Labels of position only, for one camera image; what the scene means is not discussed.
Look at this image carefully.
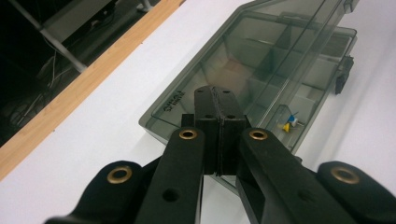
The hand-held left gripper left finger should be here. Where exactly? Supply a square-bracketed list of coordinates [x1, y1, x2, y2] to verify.
[181, 86, 223, 176]

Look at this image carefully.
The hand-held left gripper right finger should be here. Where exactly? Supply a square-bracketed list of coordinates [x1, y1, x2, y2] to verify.
[212, 85, 252, 177]

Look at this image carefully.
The grey transparent compartment box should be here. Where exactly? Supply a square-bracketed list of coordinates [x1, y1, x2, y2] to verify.
[138, 0, 360, 195]

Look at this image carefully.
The white table sheet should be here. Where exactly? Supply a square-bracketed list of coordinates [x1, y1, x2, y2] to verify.
[0, 0, 396, 224]

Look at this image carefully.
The wooden table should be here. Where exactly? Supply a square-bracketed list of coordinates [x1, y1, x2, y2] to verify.
[0, 0, 187, 182]

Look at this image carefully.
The white metal stand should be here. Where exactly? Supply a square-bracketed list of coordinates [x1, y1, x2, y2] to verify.
[8, 0, 157, 75]

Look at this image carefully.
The bundle of floor cables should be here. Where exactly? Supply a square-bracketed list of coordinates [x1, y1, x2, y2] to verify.
[0, 50, 80, 129]

